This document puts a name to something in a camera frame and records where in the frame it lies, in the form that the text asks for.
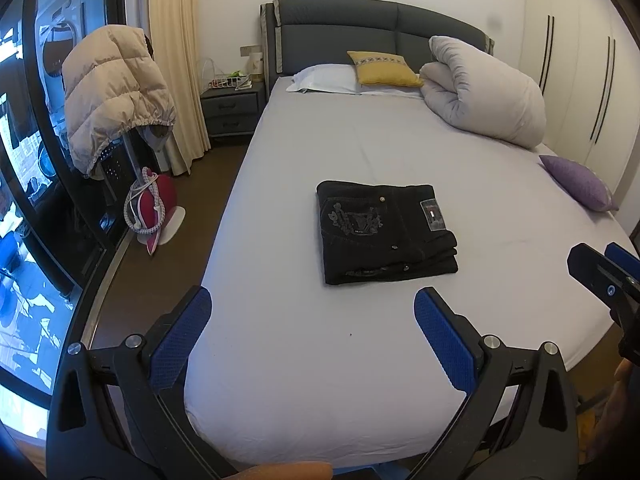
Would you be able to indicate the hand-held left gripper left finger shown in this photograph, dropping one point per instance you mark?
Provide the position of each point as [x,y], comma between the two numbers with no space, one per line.
[180,345]

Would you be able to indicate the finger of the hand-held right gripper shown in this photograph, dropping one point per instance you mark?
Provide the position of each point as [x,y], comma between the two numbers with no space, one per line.
[622,260]
[595,272]

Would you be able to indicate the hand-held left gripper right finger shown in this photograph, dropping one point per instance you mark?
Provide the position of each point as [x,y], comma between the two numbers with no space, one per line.
[442,345]

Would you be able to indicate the black pants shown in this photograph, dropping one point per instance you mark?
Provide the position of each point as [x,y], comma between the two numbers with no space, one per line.
[380,240]

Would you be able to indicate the person's right forearm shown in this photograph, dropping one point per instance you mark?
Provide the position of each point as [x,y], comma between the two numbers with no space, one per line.
[620,425]

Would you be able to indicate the person's right hand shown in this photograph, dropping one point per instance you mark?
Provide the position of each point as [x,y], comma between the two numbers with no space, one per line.
[629,375]

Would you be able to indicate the person's left hand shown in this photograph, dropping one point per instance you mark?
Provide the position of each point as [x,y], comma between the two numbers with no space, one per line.
[285,471]

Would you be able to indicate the purple pillow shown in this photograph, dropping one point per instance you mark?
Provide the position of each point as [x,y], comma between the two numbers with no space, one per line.
[580,182]

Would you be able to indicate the white wardrobe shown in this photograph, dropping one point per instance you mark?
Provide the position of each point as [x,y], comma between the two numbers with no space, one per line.
[570,85]

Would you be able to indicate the glass sliding door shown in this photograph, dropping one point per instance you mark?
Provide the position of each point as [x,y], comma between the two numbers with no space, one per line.
[45,210]

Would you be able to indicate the white rolled duvet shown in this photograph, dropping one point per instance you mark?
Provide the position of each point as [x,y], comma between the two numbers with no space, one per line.
[490,95]

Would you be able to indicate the bed with white sheet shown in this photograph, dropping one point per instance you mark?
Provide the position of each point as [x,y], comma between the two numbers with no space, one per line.
[300,170]

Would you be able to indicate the grey nightstand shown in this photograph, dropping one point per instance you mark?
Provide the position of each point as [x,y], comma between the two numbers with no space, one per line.
[232,110]

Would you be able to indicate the beige puffer jacket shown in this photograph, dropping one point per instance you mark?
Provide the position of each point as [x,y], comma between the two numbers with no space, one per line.
[110,95]

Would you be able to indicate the stack of papers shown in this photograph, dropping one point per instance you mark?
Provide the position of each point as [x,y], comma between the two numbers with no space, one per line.
[244,83]

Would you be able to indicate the yellow pillow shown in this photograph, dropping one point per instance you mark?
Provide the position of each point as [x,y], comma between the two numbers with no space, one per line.
[385,67]

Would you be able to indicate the cream curtain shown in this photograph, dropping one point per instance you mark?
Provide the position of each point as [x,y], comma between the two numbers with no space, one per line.
[175,60]

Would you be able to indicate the white cylinder container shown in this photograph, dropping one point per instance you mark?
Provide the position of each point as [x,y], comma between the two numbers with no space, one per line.
[256,66]

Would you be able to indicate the white pillow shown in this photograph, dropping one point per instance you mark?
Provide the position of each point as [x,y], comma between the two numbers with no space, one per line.
[325,77]

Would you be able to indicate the grey padded headboard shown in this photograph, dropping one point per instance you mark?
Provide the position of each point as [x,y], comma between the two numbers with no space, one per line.
[340,30]

